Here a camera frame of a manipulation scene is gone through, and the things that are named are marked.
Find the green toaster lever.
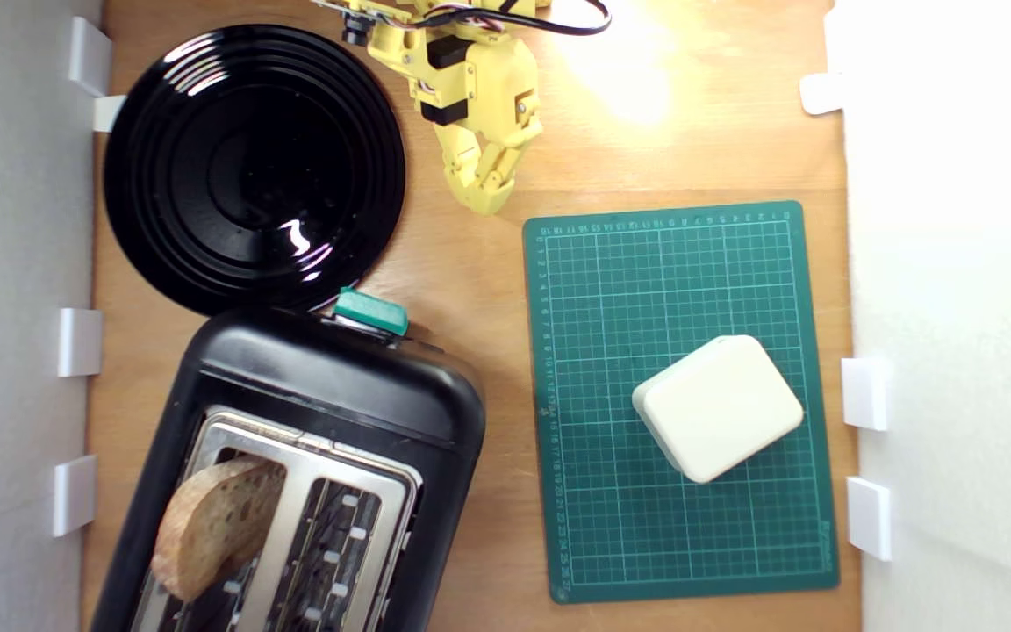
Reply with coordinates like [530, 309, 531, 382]
[333, 287, 410, 339]

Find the white block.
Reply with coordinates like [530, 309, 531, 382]
[631, 334, 806, 485]

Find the white wall clip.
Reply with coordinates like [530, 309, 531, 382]
[846, 476, 894, 563]
[56, 307, 104, 378]
[67, 16, 113, 97]
[51, 454, 98, 538]
[841, 355, 893, 433]
[91, 94, 127, 134]
[799, 72, 847, 117]

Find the black two-slot toaster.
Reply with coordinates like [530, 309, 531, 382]
[89, 303, 487, 632]

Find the green cutting mat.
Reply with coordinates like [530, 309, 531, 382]
[521, 200, 842, 605]

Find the black round plate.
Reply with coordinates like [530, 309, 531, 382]
[104, 24, 407, 317]

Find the brown bread slice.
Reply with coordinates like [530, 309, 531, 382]
[152, 456, 287, 603]

